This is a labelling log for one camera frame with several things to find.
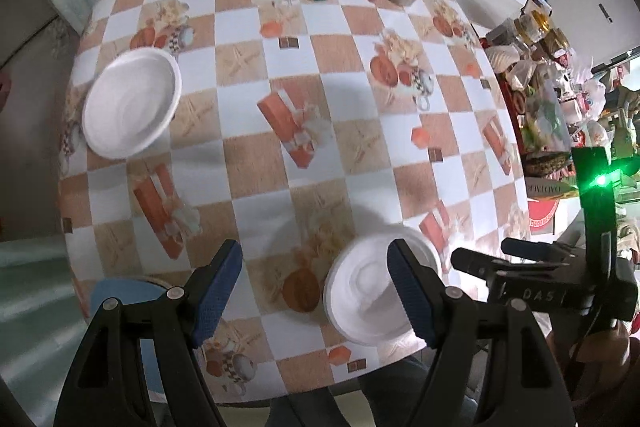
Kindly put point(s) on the blue plastic plate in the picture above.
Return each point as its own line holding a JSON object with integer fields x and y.
{"x": 130, "y": 289}

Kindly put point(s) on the pale green cloth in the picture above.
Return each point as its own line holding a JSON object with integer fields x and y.
{"x": 30, "y": 297}

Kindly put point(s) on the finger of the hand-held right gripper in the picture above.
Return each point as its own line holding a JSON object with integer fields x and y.
{"x": 475, "y": 263}
{"x": 535, "y": 249}

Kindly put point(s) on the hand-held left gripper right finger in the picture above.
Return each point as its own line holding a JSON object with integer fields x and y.
{"x": 412, "y": 297}

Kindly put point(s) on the person's right hand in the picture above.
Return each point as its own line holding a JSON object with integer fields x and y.
{"x": 605, "y": 347}

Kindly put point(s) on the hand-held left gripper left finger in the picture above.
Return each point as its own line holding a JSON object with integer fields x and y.
{"x": 220, "y": 292}

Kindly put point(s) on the pile of plastic food packets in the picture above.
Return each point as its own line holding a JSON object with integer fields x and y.
{"x": 545, "y": 112}

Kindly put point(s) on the brown printed box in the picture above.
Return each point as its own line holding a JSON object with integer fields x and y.
{"x": 550, "y": 189}

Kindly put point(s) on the checkered printed tablecloth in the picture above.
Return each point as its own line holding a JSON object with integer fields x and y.
{"x": 350, "y": 157}

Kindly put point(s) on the small white foam bowl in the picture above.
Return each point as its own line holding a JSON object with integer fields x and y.
{"x": 130, "y": 102}

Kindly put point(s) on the wicker basket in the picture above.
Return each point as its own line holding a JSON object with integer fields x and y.
{"x": 547, "y": 164}

